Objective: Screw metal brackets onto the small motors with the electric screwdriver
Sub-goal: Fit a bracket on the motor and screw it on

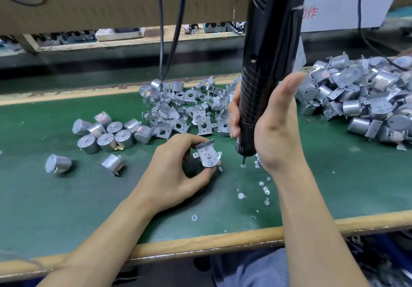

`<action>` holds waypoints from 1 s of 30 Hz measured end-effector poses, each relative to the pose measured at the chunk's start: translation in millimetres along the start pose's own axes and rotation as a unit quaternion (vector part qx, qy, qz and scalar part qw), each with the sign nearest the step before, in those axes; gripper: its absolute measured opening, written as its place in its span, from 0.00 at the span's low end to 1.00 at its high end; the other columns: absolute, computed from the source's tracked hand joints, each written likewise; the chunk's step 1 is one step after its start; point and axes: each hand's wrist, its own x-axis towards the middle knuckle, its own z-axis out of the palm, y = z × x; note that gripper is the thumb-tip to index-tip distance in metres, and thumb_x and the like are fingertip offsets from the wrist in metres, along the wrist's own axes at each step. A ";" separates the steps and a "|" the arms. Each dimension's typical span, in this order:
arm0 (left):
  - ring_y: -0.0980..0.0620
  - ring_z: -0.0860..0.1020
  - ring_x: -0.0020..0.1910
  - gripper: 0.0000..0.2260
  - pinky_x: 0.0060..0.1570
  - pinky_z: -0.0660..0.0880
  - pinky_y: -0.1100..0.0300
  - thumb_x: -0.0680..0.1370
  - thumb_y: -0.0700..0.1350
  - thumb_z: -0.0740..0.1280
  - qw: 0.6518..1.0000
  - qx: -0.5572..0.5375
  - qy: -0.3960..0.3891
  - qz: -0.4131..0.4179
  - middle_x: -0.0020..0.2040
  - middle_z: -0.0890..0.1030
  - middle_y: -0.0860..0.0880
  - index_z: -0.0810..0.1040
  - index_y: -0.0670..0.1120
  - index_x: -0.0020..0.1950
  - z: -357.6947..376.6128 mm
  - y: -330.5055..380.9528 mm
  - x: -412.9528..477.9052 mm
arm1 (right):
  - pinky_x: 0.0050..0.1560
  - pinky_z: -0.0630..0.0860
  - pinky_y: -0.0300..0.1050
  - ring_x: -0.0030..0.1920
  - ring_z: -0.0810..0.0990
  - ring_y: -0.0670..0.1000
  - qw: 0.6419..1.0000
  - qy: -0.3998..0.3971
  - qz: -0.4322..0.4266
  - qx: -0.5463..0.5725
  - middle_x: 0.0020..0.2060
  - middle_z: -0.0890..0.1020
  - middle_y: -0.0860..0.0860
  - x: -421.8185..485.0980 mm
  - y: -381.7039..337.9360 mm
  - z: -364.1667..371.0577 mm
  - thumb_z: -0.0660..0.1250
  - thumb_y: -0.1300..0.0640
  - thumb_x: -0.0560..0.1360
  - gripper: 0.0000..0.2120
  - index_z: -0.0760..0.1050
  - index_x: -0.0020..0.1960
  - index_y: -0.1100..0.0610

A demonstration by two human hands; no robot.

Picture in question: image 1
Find black electric screwdriver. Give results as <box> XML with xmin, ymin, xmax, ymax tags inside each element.
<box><xmin>235</xmin><ymin>0</ymin><xmax>312</xmax><ymax>166</ymax></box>

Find pile of silver motors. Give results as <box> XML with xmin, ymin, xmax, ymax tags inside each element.
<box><xmin>45</xmin><ymin>111</ymin><xmax>154</xmax><ymax>176</ymax></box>

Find dark blue crate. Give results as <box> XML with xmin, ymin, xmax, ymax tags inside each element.
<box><xmin>360</xmin><ymin>232</ymin><xmax>412</xmax><ymax>287</ymax></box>

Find grey blue trousers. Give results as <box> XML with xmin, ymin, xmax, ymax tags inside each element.
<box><xmin>209</xmin><ymin>245</ymin><xmax>291</xmax><ymax>287</ymax></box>

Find pile of metal brackets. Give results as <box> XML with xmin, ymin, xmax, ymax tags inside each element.
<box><xmin>138</xmin><ymin>74</ymin><xmax>242</xmax><ymax>139</ymax></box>

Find green bench mat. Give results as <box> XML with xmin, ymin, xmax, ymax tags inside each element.
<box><xmin>0</xmin><ymin>80</ymin><xmax>412</xmax><ymax>262</ymax></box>

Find person's right hand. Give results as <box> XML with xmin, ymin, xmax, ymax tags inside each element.
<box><xmin>227</xmin><ymin>71</ymin><xmax>309</xmax><ymax>178</ymax></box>

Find scatter of small silver screws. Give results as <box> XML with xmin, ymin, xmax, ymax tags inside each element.
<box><xmin>191</xmin><ymin>155</ymin><xmax>274</xmax><ymax>223</ymax></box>

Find pile of assembled motors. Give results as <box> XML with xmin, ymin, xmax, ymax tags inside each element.
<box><xmin>296</xmin><ymin>52</ymin><xmax>412</xmax><ymax>151</ymax></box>

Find person's left hand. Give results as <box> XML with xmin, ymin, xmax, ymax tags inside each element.
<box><xmin>132</xmin><ymin>133</ymin><xmax>218</xmax><ymax>217</ymax></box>

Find person's left forearm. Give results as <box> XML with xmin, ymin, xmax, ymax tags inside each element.
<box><xmin>37</xmin><ymin>193</ymin><xmax>158</xmax><ymax>287</ymax></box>

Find silver metal bracket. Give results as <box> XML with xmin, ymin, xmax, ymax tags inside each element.
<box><xmin>192</xmin><ymin>138</ymin><xmax>220</xmax><ymax>165</ymax></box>

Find person's right forearm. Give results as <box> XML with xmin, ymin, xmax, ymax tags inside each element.
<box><xmin>273</xmin><ymin>166</ymin><xmax>371</xmax><ymax>287</ymax></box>

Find brown back panel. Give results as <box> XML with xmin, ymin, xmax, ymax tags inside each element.
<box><xmin>0</xmin><ymin>0</ymin><xmax>255</xmax><ymax>36</ymax></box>

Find white paper sign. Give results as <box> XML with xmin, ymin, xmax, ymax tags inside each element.
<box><xmin>299</xmin><ymin>0</ymin><xmax>408</xmax><ymax>33</ymax></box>

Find black hanging cable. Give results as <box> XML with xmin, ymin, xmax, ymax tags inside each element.
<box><xmin>154</xmin><ymin>0</ymin><xmax>166</xmax><ymax>81</ymax></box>
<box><xmin>161</xmin><ymin>0</ymin><xmax>189</xmax><ymax>81</ymax></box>

